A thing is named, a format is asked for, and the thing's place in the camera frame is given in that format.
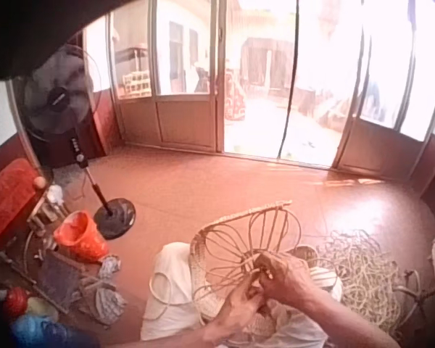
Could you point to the person's left hand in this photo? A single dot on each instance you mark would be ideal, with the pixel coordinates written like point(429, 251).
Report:
point(229, 319)

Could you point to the person's right hand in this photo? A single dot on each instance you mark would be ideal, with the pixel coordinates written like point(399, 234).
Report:
point(285, 279)

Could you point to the person's right fingers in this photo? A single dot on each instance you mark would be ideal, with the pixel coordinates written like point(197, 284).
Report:
point(265, 271)

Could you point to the person's left fingers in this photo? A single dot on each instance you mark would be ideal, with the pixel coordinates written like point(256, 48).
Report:
point(247, 296)

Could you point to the unfinished woven rattan basket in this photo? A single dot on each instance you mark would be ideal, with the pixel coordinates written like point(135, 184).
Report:
point(224, 250)

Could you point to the white cloth sack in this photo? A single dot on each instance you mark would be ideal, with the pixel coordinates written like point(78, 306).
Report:
point(174, 268)

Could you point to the white rattan strand loop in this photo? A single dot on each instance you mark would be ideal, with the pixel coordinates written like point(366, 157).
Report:
point(163, 301)

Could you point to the pile of loose rattan strands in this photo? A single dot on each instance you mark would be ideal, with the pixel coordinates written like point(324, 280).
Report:
point(366, 275)

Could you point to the crumpled patterned cloth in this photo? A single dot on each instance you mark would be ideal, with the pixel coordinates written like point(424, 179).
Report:
point(110, 267)

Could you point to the grey rag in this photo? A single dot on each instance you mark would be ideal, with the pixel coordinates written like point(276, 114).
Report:
point(107, 302)

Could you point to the orange plastic bucket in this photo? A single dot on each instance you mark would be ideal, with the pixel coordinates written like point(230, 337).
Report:
point(80, 237)

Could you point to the dark framed board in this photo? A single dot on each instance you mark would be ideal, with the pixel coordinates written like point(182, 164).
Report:
point(59, 281)

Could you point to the blue plastic container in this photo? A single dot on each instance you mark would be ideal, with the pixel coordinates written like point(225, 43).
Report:
point(43, 331)

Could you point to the white plastic bottle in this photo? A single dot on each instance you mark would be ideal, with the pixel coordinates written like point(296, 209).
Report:
point(55, 195)

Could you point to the glass door panel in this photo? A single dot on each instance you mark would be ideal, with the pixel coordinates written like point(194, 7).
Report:
point(166, 72)
point(388, 90)

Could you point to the red round container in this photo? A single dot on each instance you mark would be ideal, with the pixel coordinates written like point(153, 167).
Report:
point(16, 302)

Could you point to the small orange ball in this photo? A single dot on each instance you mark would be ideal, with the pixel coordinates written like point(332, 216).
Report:
point(40, 182)

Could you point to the red cushioned seat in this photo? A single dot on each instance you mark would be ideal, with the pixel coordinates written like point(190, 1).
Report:
point(8, 203)

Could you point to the black standing fan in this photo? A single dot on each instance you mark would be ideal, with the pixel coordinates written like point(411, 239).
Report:
point(63, 105)

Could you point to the bent metal frame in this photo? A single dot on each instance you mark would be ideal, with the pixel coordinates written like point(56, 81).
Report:
point(417, 295)

